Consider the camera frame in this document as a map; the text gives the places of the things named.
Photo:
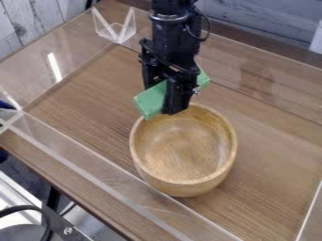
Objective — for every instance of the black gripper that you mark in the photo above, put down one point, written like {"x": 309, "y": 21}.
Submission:
{"x": 168, "y": 56}

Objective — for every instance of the green rectangular block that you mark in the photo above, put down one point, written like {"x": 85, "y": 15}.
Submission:
{"x": 148, "y": 101}

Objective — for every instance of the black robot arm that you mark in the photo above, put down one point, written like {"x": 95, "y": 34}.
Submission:
{"x": 171, "y": 7}

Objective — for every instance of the brown wooden bowl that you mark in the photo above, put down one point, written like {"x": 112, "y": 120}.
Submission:
{"x": 184, "y": 152}

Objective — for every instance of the clear acrylic tray walls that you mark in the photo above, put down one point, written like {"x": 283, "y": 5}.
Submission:
{"x": 71, "y": 84}

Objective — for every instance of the black table leg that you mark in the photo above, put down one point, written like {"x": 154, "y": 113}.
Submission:
{"x": 53, "y": 199}

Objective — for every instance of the grey metal bracket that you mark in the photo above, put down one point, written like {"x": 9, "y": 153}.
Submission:
{"x": 61, "y": 230}

